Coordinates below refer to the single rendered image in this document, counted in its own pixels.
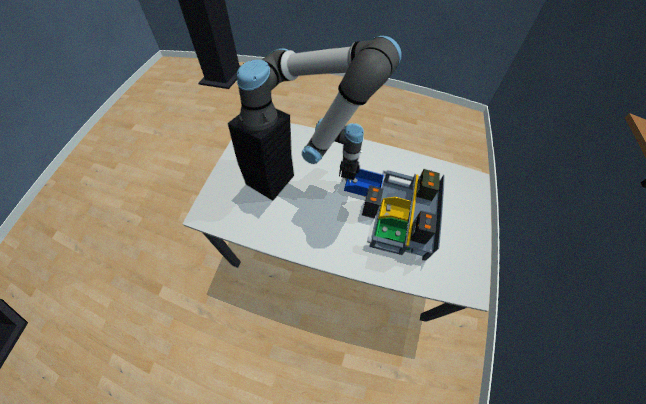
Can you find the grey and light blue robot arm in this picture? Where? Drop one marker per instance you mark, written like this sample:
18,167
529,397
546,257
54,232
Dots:
369,70

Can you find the yellow open bin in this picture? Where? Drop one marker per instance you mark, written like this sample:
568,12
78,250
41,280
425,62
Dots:
399,208

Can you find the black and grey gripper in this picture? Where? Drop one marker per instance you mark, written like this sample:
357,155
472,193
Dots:
346,174

